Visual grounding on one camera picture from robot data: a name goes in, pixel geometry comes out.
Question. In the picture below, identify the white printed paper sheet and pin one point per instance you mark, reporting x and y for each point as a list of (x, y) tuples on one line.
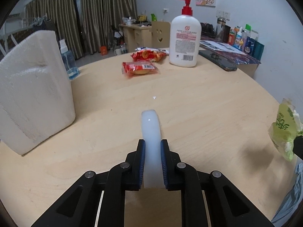
[(220, 45)]

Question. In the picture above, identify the green packet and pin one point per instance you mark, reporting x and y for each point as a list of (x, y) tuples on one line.
[(284, 127)]

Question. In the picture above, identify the black phone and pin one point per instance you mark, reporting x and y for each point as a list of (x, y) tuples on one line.
[(220, 59)]

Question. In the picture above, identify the white kettle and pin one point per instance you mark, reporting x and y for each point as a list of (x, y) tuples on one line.
[(117, 51)]

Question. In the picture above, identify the row of toiletry bottles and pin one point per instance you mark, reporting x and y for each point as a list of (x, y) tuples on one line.
[(247, 42)]

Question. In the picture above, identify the light wooden desk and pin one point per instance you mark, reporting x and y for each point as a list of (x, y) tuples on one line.
[(137, 35)]

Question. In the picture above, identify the orange bucket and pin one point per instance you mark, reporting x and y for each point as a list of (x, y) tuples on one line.
[(104, 50)]

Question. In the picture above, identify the grey blue clothing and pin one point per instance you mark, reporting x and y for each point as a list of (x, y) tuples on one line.
[(290, 203)]

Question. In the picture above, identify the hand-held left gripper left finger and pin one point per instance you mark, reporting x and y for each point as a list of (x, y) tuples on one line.
[(142, 160)]

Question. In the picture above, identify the white plastic strip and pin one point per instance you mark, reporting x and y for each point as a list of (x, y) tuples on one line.
[(151, 141)]

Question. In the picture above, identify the yellow object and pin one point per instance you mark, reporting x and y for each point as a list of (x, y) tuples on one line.
[(142, 18)]

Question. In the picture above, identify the dark hanging clothes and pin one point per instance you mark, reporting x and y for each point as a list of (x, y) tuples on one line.
[(49, 24)]

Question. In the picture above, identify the red snack packet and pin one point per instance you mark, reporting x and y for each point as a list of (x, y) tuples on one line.
[(139, 68), (148, 54)]

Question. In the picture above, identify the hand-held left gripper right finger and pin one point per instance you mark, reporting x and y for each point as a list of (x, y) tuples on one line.
[(163, 163)]

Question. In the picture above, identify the white metal bunk bed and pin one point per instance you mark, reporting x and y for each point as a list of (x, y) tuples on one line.
[(22, 33)]

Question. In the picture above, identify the blue spray bottle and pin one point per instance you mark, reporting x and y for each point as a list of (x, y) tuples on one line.
[(69, 63)]

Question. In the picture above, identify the white foam box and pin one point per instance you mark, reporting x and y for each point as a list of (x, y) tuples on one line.
[(30, 94)]

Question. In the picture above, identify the green bag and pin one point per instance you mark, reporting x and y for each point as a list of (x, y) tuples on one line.
[(153, 18)]

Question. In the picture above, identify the wooden chair with smiley face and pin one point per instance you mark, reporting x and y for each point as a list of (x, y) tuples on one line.
[(161, 34)]

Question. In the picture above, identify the white wall switch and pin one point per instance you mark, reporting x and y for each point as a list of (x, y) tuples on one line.
[(223, 15)]

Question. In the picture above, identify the brown curtain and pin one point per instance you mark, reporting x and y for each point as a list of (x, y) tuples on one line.
[(106, 11), (59, 21)]

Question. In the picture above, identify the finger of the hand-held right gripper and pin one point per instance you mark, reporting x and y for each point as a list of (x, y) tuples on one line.
[(298, 144)]

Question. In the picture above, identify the white lotion pump bottle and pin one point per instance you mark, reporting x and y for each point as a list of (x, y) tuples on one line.
[(184, 37)]

